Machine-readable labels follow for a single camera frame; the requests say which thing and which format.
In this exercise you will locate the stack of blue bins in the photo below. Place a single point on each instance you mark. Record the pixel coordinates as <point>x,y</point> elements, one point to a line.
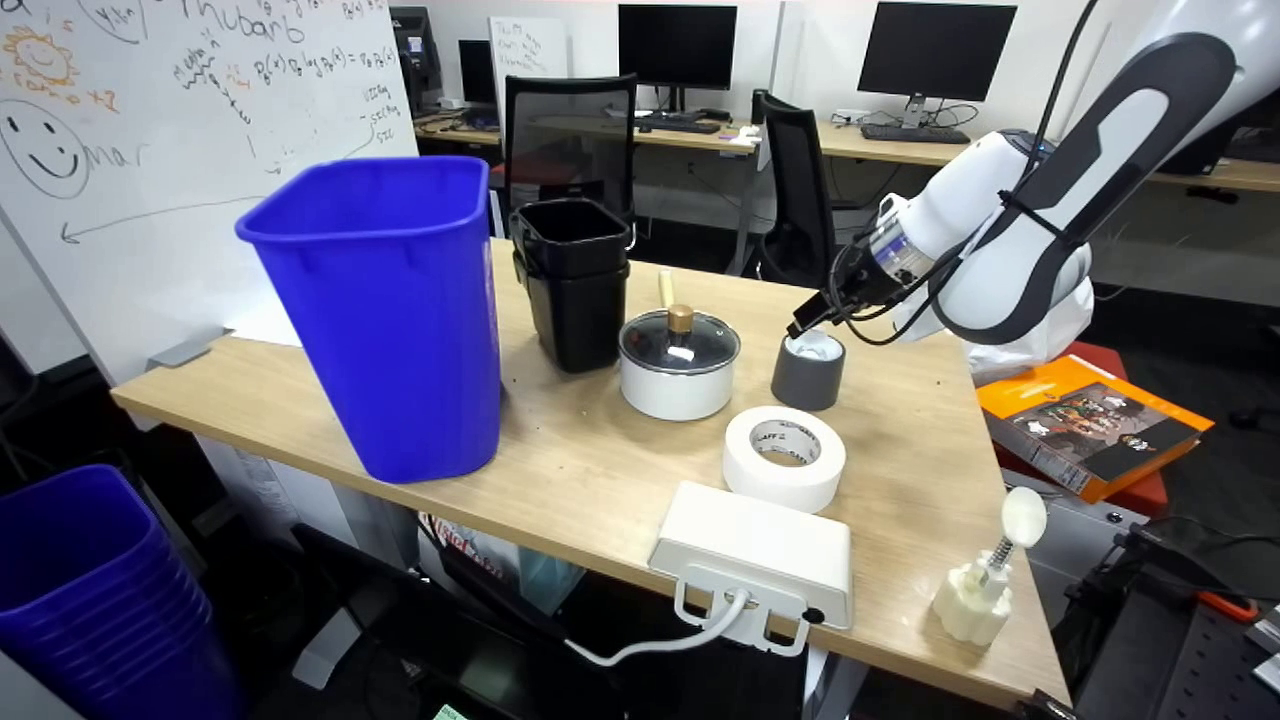
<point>101,611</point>

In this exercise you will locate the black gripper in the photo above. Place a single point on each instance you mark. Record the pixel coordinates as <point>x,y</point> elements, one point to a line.
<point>854,284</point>

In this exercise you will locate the white plastic object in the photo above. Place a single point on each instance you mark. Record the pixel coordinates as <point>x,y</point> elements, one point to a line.
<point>814,346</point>

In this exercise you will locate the whiteboard eraser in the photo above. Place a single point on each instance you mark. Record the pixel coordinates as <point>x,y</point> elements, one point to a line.
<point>184,351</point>

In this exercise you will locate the black computer monitor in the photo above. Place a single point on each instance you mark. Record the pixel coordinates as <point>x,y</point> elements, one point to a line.
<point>678,47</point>

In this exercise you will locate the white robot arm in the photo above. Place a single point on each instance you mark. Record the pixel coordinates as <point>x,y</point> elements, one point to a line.
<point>994,237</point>

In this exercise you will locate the orange book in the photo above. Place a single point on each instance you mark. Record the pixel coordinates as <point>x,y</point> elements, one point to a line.
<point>1091,431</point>

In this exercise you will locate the black small trash bin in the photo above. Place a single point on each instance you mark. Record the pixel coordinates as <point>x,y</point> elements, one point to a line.
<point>573,266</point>

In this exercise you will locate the white pot with glass lid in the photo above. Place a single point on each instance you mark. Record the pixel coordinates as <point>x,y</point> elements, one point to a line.
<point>678,360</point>

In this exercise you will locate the whiteboard with drawings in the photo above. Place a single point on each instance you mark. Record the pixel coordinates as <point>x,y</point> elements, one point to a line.
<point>135,132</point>

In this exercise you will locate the white power box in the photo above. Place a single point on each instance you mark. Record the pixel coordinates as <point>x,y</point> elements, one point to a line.
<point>737,540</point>

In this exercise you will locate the white gaffer tape roll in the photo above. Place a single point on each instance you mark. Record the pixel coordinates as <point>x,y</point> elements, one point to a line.
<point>786,459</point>

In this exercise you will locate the black mesh office chair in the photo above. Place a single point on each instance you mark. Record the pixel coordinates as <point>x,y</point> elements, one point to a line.
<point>570,136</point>

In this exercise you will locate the large blue recycling bin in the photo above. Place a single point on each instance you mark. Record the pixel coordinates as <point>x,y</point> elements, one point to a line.
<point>380,268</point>

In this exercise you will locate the wooden background desk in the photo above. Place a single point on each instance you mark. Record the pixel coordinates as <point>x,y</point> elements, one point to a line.
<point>724,140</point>

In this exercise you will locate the small whiteboard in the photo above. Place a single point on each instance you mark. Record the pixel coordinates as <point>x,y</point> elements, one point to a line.
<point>528,47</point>

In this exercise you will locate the grey masking tape roll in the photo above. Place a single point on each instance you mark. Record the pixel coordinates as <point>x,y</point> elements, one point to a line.
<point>805,384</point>

